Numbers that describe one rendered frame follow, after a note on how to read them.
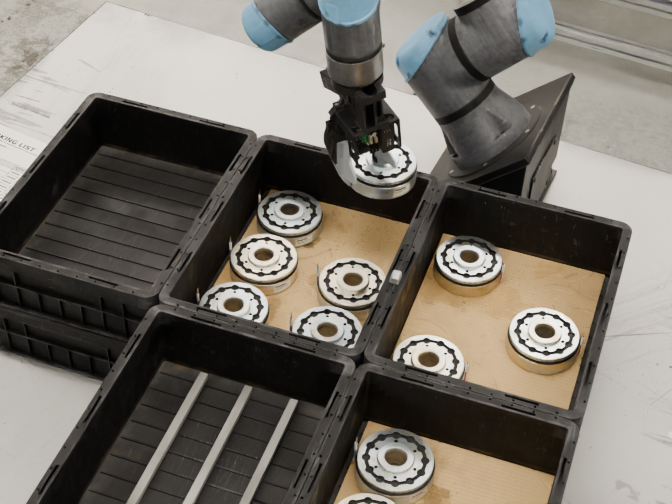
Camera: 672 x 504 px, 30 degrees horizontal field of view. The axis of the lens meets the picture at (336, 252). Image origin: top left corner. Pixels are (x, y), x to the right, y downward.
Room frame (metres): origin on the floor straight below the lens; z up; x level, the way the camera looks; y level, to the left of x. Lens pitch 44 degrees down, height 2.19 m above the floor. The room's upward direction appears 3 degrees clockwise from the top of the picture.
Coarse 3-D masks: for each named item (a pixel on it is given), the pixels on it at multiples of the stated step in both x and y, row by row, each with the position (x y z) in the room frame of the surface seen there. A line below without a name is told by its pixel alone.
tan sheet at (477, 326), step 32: (512, 256) 1.41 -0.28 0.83; (512, 288) 1.34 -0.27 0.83; (544, 288) 1.35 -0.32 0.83; (576, 288) 1.35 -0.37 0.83; (416, 320) 1.27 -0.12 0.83; (448, 320) 1.27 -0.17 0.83; (480, 320) 1.27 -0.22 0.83; (576, 320) 1.28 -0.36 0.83; (480, 352) 1.21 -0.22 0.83; (480, 384) 1.15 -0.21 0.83; (512, 384) 1.15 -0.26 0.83; (544, 384) 1.15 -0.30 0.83
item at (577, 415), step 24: (480, 192) 1.45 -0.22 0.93; (504, 192) 1.45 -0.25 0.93; (432, 216) 1.39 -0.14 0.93; (576, 216) 1.40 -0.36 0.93; (600, 216) 1.40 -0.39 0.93; (624, 240) 1.35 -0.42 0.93; (408, 264) 1.29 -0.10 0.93; (384, 312) 1.19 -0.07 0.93; (600, 312) 1.21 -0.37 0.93; (600, 336) 1.16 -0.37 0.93; (384, 360) 1.10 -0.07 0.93; (456, 384) 1.06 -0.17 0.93; (552, 408) 1.03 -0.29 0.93; (576, 408) 1.03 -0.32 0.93
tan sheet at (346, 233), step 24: (336, 216) 1.49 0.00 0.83; (360, 216) 1.49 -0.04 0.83; (240, 240) 1.42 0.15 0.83; (336, 240) 1.43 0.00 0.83; (360, 240) 1.43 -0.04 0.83; (384, 240) 1.44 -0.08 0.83; (312, 264) 1.38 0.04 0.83; (384, 264) 1.38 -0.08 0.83; (288, 288) 1.32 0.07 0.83; (312, 288) 1.32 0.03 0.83; (288, 312) 1.27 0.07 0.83
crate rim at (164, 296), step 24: (264, 144) 1.54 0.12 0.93; (288, 144) 1.54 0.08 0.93; (240, 168) 1.48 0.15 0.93; (432, 192) 1.44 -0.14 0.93; (216, 216) 1.37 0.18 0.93; (408, 240) 1.33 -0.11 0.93; (168, 288) 1.21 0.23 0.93; (384, 288) 1.23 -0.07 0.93; (216, 312) 1.17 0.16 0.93; (288, 336) 1.13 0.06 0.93; (360, 336) 1.14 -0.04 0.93; (360, 360) 1.11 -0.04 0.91
